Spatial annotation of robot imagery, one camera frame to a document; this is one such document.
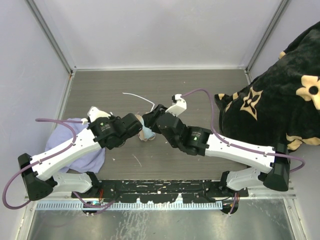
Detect light blue cleaning cloth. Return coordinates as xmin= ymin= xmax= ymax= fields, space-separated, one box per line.
xmin=138 ymin=117 xmax=156 ymax=140

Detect lavender crumpled cloth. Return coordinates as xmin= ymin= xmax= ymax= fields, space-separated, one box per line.
xmin=44 ymin=116 xmax=106 ymax=175

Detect black paint-splattered base plate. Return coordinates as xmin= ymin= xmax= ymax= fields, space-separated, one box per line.
xmin=79 ymin=179 xmax=234 ymax=204

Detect aluminium front rail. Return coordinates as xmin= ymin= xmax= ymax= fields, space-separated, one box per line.
xmin=24 ymin=178 xmax=297 ymax=201

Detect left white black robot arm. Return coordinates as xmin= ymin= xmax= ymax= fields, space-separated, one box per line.
xmin=18 ymin=113 xmax=143 ymax=201

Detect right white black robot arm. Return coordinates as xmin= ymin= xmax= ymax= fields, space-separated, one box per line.
xmin=142 ymin=102 xmax=290 ymax=197

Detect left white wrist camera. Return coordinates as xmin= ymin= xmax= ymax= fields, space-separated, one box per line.
xmin=81 ymin=106 xmax=113 ymax=125

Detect left aluminium frame post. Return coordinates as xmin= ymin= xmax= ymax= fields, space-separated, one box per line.
xmin=26 ymin=0 xmax=77 ymax=74

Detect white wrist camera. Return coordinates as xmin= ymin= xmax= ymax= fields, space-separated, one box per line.
xmin=165 ymin=94 xmax=187 ymax=117
xmin=81 ymin=106 xmax=113 ymax=125

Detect flag print glasses case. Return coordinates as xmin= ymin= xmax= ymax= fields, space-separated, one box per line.
xmin=134 ymin=112 xmax=157 ymax=142

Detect black floral plush blanket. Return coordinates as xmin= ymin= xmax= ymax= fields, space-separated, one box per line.
xmin=214 ymin=23 xmax=320 ymax=152

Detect white rectangular sunglasses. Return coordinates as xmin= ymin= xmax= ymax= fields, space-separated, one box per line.
xmin=122 ymin=92 xmax=155 ymax=112

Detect slotted white cable duct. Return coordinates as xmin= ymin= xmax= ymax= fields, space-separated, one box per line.
xmin=35 ymin=200 xmax=223 ymax=211

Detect aluminium frame post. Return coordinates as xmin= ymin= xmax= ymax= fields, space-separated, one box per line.
xmin=26 ymin=0 xmax=77 ymax=74
xmin=244 ymin=0 xmax=291 ymax=75

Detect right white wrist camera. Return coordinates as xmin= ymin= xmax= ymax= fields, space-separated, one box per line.
xmin=165 ymin=94 xmax=187 ymax=117

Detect right aluminium frame post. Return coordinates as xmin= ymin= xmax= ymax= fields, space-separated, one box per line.
xmin=244 ymin=0 xmax=291 ymax=75

